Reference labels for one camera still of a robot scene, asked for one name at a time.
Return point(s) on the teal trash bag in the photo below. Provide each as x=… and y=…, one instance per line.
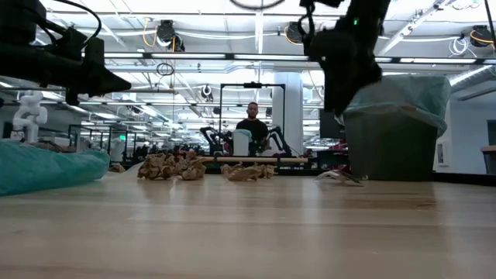
x=46, y=170

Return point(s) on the dark grey trash bin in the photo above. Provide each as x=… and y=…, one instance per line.
x=391, y=155

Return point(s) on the person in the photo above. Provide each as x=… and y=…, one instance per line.
x=252, y=129

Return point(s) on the white background trash bin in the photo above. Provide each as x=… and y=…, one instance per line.
x=241, y=146

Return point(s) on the background wooden table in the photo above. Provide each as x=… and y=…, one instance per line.
x=263, y=159

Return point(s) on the black background gantry frame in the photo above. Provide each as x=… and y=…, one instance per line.
x=232, y=84

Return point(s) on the grey cart with wooden top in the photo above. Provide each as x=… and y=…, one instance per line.
x=490, y=160

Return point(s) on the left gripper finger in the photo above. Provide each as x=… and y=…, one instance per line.
x=97, y=79

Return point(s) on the black background robot arm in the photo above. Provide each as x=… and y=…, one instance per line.
x=277, y=135
x=211, y=135

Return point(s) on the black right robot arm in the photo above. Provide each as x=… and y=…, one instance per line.
x=364, y=15

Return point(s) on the small brown paper ball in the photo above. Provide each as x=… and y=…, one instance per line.
x=117, y=168

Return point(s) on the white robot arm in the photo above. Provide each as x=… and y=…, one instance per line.
x=29, y=112
x=117, y=151

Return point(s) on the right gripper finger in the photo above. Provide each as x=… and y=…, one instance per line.
x=341, y=95

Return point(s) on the brown cardboard pile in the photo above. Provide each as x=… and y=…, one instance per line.
x=54, y=147

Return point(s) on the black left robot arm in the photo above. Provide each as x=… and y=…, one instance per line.
x=19, y=19

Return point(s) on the light blue trash bag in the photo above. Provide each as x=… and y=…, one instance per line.
x=407, y=93

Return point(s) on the clear plastic wrapper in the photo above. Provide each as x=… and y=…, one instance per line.
x=337, y=176

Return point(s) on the silver air duct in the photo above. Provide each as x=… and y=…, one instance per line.
x=474, y=75

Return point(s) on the long ceiling light strip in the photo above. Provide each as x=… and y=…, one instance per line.
x=186, y=56

